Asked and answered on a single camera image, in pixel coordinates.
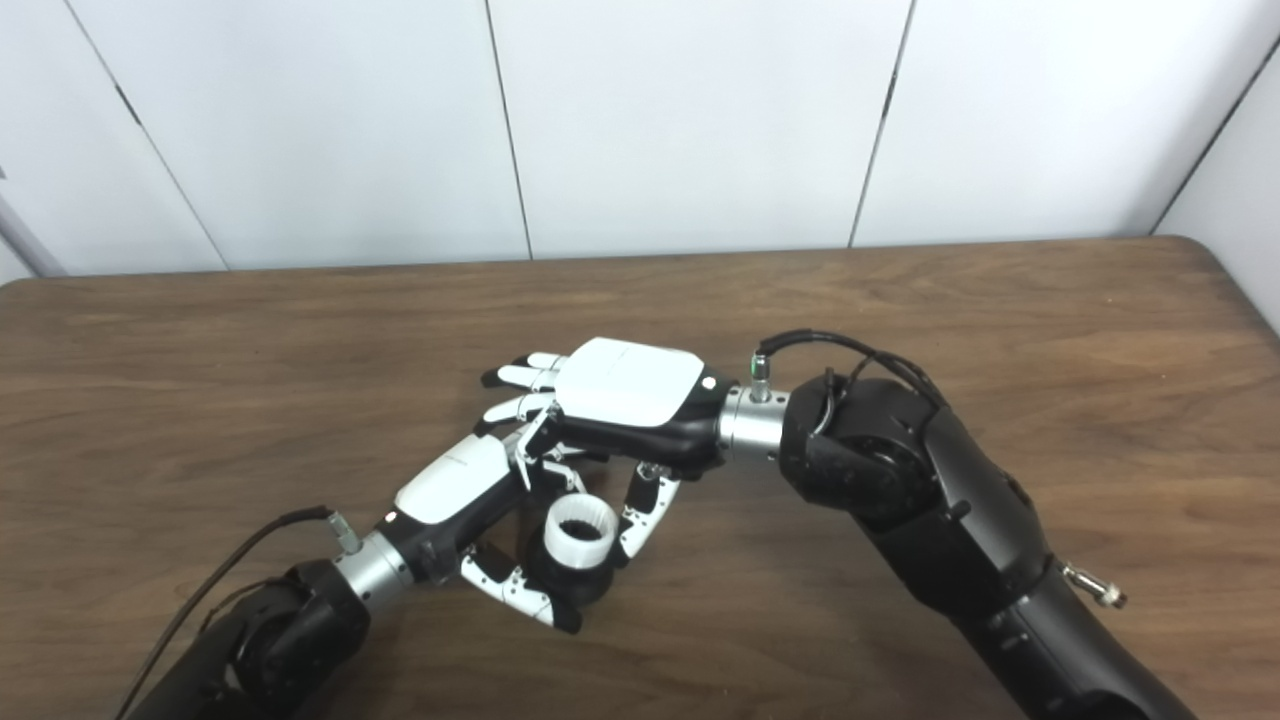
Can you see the round black part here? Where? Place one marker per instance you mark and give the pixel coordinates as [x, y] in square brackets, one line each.
[590, 585]

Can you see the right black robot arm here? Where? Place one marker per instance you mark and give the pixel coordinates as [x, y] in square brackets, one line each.
[930, 510]

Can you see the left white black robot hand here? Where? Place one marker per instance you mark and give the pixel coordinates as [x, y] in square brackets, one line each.
[450, 485]

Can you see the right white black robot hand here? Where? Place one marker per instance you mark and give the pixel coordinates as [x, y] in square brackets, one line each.
[630, 385]

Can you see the grey wall corner strip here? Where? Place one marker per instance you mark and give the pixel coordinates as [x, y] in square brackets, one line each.
[25, 240]

